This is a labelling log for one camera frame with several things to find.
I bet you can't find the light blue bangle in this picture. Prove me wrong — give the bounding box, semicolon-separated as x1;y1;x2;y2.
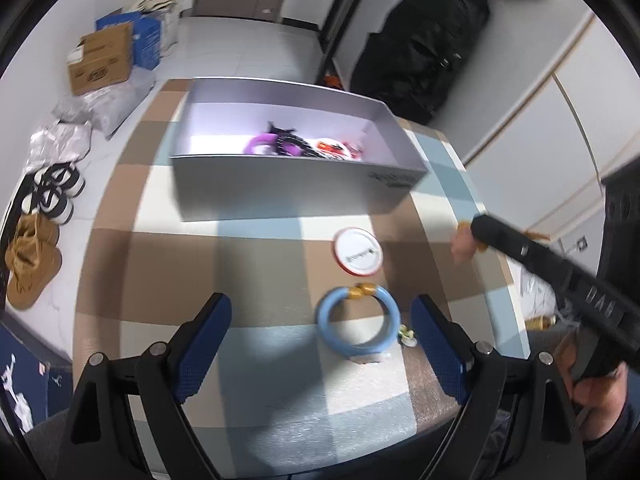
316;283;401;364

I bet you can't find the black spiral hair tie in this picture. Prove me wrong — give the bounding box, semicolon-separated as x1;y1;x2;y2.
273;132;321;160

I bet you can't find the red hair accessory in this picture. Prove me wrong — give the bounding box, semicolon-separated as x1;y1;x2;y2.
314;139;352;160

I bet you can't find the grey open jewelry box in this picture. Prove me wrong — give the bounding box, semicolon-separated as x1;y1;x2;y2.
170;77;427;221

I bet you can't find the person's right hand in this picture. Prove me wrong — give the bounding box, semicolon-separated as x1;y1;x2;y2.
553;333;628;441

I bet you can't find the small white green earring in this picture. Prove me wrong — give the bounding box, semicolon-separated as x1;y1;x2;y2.
398;324;418;348

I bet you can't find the checkered table mat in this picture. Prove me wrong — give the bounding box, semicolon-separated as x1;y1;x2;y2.
73;79;529;478

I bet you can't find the round white red-rimmed tin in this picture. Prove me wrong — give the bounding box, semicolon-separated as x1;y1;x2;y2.
332;228;384;278

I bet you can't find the navy jordan shoe box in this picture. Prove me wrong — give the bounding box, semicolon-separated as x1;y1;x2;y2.
0;311;73;434

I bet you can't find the tan suede boot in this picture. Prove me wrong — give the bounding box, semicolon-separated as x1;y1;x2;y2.
13;212;60;247
4;236;62;311

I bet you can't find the black white sneaker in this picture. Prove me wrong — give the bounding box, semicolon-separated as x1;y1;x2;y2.
21;185;74;226
34;162;86;197

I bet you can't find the red pink bunny charm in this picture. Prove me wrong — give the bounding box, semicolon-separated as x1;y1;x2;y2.
344;142;363;160

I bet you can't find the purple bangle with bead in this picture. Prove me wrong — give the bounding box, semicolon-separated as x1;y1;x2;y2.
243;133;278;155

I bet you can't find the silver plastic mailer bag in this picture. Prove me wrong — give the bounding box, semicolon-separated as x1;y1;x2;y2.
25;122;92;172

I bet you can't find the grey plastic mailer bag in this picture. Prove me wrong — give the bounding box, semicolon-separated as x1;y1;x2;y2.
52;66;156;139

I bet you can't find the black backpack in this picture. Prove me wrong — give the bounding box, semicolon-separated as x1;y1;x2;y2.
349;0;490;126

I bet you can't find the orange black tool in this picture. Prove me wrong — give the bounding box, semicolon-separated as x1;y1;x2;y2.
323;74;343;89

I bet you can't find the brown cardboard box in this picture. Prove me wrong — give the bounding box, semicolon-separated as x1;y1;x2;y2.
66;23;132;96

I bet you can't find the blue cardboard box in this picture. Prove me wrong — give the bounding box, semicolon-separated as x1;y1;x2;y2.
96;11;162;70

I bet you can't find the cream fabric bag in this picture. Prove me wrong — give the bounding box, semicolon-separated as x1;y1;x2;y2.
129;0;180;58

